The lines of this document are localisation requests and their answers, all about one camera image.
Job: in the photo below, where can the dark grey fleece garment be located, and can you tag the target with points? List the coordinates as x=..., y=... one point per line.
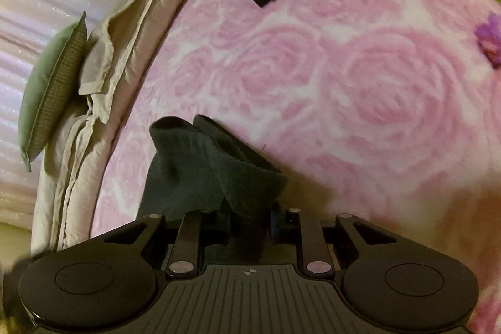
x=219, y=177

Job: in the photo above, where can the grey textured pillow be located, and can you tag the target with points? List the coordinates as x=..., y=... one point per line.
x=51, y=91

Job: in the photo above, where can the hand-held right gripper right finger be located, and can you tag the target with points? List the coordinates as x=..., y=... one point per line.
x=278, y=226

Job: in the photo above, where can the pale folded bedding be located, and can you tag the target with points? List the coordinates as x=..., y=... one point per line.
x=117, y=44

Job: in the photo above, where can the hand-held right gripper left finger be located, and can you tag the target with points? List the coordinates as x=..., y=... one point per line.
x=193, y=229

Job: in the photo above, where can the pink rose blanket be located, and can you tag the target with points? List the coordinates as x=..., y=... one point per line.
x=352, y=83

